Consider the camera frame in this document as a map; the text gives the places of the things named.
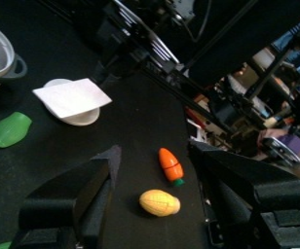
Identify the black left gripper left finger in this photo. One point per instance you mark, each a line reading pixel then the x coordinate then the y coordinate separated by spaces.
pixel 61 201

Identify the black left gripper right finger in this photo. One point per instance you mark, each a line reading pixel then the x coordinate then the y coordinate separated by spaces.
pixel 261 201

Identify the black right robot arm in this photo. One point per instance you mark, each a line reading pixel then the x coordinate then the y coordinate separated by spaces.
pixel 136 29

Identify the person's hand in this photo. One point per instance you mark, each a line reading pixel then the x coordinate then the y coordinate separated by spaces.
pixel 271 133

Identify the white bowl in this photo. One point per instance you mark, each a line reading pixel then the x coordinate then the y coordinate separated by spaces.
pixel 82 118

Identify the green toy vegetable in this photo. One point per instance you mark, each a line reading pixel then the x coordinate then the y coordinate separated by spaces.
pixel 4 245

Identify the yellow toy corn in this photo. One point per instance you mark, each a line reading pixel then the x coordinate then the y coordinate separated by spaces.
pixel 160 203

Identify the orange toy carrot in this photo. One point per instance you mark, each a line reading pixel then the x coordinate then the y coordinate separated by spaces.
pixel 171 165

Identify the green toy pepper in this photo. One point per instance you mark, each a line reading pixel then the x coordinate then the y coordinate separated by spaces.
pixel 10 129

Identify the black diagonal frame pole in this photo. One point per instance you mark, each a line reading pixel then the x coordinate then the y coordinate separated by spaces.
pixel 220 35

